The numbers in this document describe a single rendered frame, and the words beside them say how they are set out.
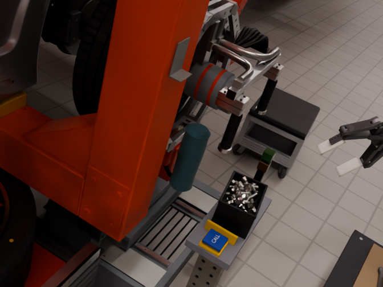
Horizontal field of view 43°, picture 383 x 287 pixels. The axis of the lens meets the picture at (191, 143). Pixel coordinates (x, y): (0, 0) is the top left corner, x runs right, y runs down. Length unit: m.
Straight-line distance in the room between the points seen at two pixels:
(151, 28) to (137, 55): 0.08
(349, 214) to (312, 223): 0.29
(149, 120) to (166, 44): 0.21
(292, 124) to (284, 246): 0.69
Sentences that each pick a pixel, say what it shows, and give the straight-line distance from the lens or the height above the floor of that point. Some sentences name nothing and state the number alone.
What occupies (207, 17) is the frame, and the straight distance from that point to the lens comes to 1.54.
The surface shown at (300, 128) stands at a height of 0.34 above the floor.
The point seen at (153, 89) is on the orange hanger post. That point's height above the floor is 1.06.
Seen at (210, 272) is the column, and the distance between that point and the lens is 1.93.
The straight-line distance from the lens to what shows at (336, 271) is 2.08.
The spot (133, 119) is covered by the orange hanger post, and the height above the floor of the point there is 0.95.
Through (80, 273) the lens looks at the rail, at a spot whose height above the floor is 0.36.
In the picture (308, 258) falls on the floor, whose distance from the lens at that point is 2.52.
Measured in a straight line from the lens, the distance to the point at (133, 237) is 2.06.
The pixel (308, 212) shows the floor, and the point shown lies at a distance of 2.78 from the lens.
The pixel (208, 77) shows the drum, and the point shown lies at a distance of 1.67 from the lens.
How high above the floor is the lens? 1.65
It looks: 35 degrees down
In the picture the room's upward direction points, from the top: 18 degrees clockwise
